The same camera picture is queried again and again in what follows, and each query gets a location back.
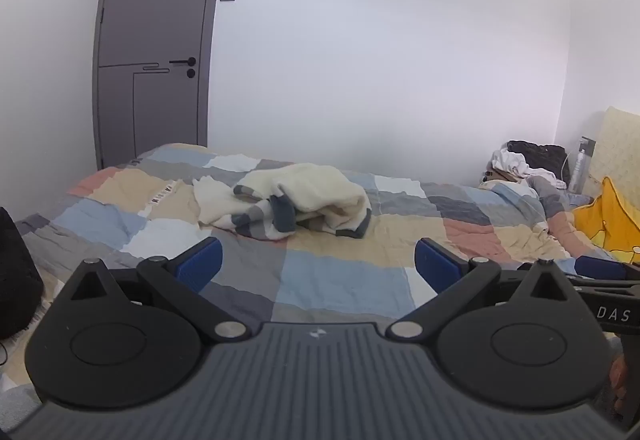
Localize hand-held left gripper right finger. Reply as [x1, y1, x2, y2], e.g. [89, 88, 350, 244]
[386, 237, 581, 342]

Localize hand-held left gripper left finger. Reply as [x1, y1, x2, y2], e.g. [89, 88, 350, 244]
[65, 237, 252, 344]

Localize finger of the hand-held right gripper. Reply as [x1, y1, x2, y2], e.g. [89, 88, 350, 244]
[572, 255, 640, 293]

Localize cream striped sweater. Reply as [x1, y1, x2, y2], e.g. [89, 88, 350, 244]
[192, 163, 372, 241]

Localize person's right hand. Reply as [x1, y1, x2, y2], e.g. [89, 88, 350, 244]
[610, 354, 634, 427]

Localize yellow pillow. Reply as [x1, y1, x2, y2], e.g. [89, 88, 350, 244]
[572, 177, 640, 265]

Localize patchwork bed blanket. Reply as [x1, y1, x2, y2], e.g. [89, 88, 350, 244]
[0, 143, 626, 401]

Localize silver spray bottle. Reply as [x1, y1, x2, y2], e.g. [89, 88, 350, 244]
[568, 142, 592, 193]

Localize cardboard box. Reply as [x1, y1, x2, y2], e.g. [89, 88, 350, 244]
[479, 170, 522, 187]

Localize cream quilted headboard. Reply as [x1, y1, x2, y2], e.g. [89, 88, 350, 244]
[582, 106, 640, 201]

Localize white crumpled cloth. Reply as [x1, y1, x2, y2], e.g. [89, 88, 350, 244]
[490, 147, 568, 185]

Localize black crumpled cloth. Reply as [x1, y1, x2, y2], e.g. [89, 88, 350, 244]
[506, 140, 570, 181]

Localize black bag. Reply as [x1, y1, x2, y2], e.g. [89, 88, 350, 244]
[0, 207, 45, 342]

